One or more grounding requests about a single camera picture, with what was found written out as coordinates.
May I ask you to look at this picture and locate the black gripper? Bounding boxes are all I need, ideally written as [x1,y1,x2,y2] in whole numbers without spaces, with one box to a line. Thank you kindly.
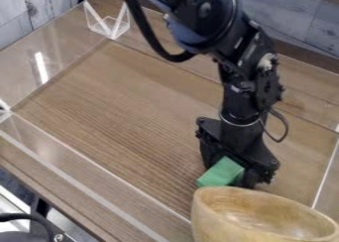
[196,117,280,188]

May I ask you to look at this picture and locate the green rectangular block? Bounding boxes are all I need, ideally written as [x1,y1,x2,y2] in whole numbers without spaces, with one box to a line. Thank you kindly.
[196,157,245,187]

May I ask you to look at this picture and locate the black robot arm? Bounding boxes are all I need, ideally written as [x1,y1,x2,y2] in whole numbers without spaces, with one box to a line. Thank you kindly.
[152,0,282,188]

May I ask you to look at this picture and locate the wooden bowl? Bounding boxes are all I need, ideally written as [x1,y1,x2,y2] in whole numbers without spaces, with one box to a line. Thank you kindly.
[190,186,339,242]

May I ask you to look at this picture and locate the clear acrylic tray walls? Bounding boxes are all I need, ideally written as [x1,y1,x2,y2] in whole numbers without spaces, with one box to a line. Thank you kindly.
[0,8,221,242]

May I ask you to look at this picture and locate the black table frame leg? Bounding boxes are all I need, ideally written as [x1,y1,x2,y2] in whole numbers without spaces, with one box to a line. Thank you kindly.
[29,196,67,242]

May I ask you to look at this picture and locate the clear acrylic corner bracket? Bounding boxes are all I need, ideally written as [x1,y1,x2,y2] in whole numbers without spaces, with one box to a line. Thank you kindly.
[83,1,130,40]

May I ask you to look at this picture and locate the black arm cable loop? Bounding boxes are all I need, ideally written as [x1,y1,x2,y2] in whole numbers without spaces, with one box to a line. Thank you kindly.
[116,0,198,63]

